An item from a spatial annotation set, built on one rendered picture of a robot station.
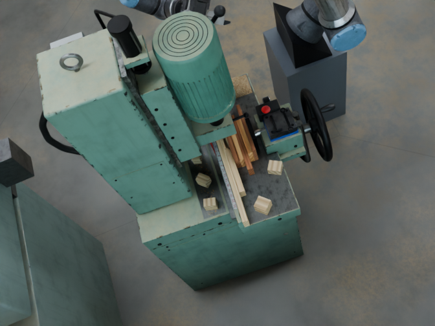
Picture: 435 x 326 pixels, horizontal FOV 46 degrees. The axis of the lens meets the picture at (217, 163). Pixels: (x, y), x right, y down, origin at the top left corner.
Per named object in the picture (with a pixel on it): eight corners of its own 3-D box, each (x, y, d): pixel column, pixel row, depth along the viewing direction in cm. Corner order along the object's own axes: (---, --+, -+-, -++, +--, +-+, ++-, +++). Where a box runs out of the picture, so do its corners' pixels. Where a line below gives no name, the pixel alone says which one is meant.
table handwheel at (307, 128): (309, 107, 213) (334, 169, 203) (263, 123, 214) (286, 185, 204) (308, 72, 186) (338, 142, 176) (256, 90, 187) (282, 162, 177)
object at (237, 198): (250, 225, 173) (248, 220, 168) (244, 227, 173) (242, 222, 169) (204, 87, 202) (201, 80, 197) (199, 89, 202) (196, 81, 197)
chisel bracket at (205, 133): (237, 136, 179) (234, 123, 172) (199, 149, 180) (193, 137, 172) (232, 118, 183) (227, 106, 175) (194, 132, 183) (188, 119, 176)
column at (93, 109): (193, 197, 193) (124, 89, 130) (138, 217, 194) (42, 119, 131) (180, 148, 203) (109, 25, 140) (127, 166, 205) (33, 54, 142)
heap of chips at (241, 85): (252, 92, 196) (251, 86, 193) (217, 105, 197) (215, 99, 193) (245, 74, 200) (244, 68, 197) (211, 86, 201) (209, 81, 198)
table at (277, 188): (327, 206, 176) (327, 200, 171) (243, 235, 178) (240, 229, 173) (271, 72, 205) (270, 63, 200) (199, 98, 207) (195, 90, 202)
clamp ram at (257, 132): (276, 144, 184) (272, 132, 176) (256, 151, 184) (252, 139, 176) (267, 124, 188) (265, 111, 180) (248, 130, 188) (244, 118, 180)
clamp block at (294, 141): (304, 147, 185) (302, 134, 177) (268, 159, 186) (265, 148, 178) (290, 114, 192) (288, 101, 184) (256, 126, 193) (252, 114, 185)
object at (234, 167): (246, 195, 178) (244, 191, 174) (241, 197, 178) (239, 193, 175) (205, 74, 204) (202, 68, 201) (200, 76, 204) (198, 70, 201)
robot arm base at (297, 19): (281, 7, 237) (294, -10, 230) (312, 20, 247) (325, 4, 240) (292, 35, 226) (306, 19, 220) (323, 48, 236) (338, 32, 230)
